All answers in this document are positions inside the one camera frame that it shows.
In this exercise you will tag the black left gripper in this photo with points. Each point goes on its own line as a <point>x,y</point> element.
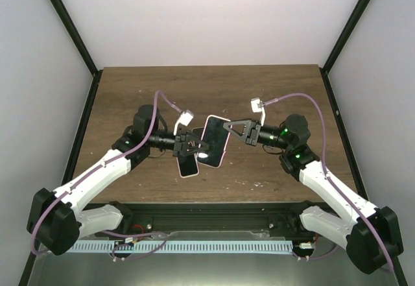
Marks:
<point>183,148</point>

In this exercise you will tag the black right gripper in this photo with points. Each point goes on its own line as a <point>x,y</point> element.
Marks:
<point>251,128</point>

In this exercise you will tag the white phone case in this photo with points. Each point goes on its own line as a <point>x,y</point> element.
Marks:
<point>188,176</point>

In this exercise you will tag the black phone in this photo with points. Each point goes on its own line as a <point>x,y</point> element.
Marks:
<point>188,166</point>

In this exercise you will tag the pink phone case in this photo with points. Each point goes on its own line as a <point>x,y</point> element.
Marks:
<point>223,156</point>

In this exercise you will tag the teal blue phone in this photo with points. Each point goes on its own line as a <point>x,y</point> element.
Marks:
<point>198,131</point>

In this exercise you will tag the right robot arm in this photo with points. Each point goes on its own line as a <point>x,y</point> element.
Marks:
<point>370,235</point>

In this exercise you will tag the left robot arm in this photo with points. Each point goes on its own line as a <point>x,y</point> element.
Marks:
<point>59,218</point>

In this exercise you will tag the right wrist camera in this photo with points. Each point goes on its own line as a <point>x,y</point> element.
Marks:
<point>258,106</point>

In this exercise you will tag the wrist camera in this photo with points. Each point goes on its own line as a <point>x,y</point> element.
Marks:
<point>185,117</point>
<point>258,106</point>

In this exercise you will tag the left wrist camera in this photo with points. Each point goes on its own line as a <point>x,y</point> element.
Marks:
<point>185,117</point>

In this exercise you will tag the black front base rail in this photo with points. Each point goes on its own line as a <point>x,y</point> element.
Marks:
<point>276,218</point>

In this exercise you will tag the white slotted cable duct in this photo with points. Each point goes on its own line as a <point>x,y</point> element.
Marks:
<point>210,247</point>

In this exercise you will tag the black right frame post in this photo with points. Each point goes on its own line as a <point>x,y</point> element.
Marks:
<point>356,14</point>

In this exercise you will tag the black frame post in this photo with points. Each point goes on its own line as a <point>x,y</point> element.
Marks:
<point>75,36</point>
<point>356,14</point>

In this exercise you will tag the black left frame post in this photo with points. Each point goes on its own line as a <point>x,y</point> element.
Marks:
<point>75,36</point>

